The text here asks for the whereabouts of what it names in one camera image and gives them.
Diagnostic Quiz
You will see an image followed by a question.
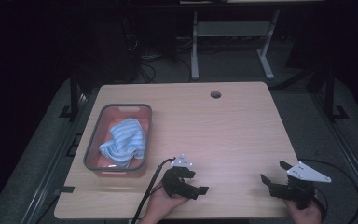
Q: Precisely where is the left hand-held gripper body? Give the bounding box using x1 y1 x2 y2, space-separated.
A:
162 153 200 201

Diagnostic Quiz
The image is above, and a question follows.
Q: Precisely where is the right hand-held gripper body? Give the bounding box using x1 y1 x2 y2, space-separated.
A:
269 161 333 211

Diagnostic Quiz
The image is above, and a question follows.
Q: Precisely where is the blue striped towel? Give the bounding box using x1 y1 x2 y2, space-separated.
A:
98 117 147 169

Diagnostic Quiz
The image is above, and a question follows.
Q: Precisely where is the pink basket with grey rim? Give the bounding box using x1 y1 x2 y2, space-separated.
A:
83 103 154 179

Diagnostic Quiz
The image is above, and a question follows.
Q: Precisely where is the person's left hand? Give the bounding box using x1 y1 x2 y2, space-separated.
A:
139 186 189 224

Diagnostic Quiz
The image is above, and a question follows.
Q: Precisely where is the person's right hand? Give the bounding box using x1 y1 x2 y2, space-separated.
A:
283 199 324 224

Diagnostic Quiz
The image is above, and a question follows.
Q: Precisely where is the grey metal stand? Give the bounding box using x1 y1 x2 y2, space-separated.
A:
190 8 282 81

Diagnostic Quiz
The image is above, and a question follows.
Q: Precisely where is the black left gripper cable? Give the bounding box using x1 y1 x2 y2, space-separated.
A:
130 157 177 224

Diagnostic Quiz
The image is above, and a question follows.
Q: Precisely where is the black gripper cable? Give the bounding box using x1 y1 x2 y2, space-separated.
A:
299 158 358 224
130 157 177 224

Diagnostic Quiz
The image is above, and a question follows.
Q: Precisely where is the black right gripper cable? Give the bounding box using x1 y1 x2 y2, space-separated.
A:
299 158 358 224

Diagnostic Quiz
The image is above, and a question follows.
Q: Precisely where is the aluminium floor rail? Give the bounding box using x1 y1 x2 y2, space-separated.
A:
20 91 91 224
310 91 358 208

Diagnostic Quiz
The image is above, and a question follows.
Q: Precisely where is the black frame post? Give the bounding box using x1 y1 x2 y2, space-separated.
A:
59 66 80 122
324 62 350 123

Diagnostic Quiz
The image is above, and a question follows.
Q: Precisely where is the tangle of floor cables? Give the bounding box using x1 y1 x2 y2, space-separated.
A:
122 18 194 85

